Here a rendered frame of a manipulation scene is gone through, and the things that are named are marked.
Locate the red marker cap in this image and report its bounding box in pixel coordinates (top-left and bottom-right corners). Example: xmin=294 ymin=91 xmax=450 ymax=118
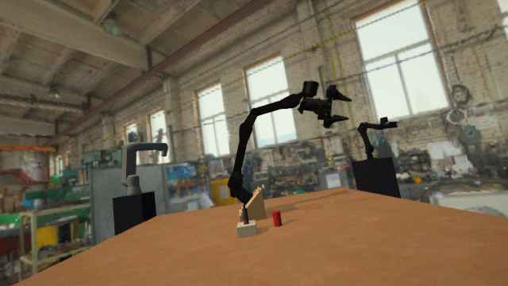
xmin=272 ymin=211 xmax=282 ymax=226

